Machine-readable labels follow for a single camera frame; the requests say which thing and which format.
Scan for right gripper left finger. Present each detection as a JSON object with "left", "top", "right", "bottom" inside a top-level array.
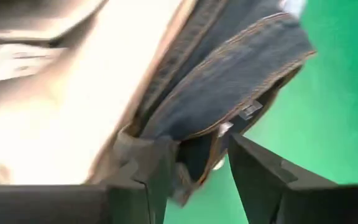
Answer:
[{"left": 107, "top": 136, "right": 180, "bottom": 224}]

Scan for khaki garment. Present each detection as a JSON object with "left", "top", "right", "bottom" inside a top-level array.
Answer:
[{"left": 0, "top": 0, "right": 198, "bottom": 187}]

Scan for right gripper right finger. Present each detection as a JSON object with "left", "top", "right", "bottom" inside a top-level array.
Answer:
[{"left": 227, "top": 133, "right": 338, "bottom": 224}]

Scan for dark blue denim jeans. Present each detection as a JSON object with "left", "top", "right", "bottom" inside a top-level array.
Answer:
[{"left": 126, "top": 0, "right": 317, "bottom": 207}]

